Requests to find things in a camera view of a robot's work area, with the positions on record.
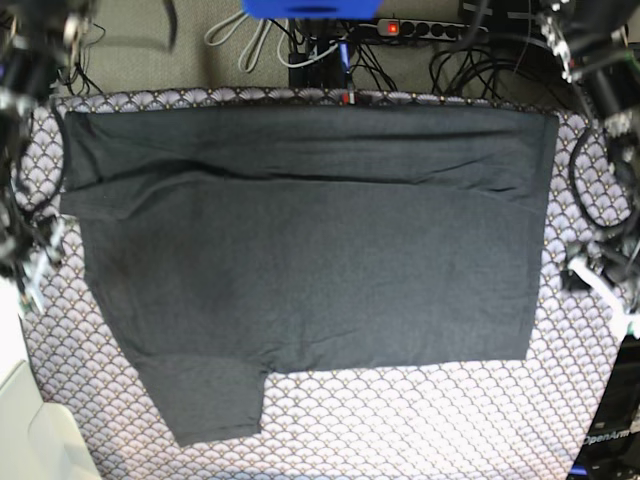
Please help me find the white plastic bin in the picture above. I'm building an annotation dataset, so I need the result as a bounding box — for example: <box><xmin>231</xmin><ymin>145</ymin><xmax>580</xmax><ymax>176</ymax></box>
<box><xmin>1</xmin><ymin>361</ymin><xmax>101</xmax><ymax>479</ymax></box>

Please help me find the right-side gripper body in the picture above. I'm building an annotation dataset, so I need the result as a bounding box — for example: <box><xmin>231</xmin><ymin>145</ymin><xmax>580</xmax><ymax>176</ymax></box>
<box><xmin>1</xmin><ymin>216</ymin><xmax>65</xmax><ymax>288</ymax></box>

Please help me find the fan-patterned tablecloth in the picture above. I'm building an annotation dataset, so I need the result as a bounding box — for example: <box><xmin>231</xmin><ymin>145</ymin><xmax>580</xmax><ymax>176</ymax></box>
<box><xmin>18</xmin><ymin>89</ymin><xmax>629</xmax><ymax>479</ymax></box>

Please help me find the black power strip red switch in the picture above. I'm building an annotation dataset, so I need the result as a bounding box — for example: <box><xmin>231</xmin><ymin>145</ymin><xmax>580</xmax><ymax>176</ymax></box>
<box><xmin>373</xmin><ymin>18</ymin><xmax>469</xmax><ymax>42</ymax></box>

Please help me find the black OpenArm box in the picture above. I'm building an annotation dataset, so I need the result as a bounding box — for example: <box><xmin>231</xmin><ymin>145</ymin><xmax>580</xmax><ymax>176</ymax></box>
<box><xmin>568</xmin><ymin>334</ymin><xmax>639</xmax><ymax>479</ymax></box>

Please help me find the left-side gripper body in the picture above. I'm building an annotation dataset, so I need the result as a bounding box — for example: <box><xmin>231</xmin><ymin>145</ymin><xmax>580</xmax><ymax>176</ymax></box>
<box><xmin>560</xmin><ymin>239</ymin><xmax>639</xmax><ymax>292</ymax></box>

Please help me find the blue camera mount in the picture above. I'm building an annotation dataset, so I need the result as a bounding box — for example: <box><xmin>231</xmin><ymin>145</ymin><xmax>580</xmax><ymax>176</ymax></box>
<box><xmin>242</xmin><ymin>0</ymin><xmax>382</xmax><ymax>20</ymax></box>

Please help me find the dark grey T-shirt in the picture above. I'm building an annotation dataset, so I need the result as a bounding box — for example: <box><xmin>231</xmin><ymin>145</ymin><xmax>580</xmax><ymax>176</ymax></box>
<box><xmin>60</xmin><ymin>105</ymin><xmax>559</xmax><ymax>446</ymax></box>

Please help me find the grey looped cable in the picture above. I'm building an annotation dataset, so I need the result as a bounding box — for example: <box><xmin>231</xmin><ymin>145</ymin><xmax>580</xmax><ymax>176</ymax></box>
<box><xmin>204</xmin><ymin>14</ymin><xmax>274</xmax><ymax>74</ymax></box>

